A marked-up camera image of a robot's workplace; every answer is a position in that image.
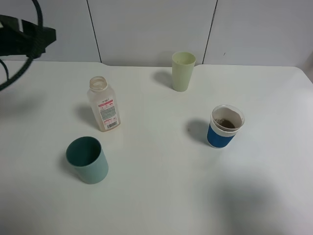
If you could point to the clear plastic drink bottle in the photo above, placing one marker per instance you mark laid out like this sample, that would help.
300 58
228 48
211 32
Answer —
103 102

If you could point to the blue banded glass cup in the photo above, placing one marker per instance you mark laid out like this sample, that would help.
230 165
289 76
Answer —
226 121

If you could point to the teal plastic cup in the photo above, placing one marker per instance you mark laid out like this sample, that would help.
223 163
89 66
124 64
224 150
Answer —
87 158

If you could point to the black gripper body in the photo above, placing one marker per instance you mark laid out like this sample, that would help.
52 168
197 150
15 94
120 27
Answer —
16 42

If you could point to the light green plastic cup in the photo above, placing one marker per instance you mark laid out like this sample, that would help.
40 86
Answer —
182 68

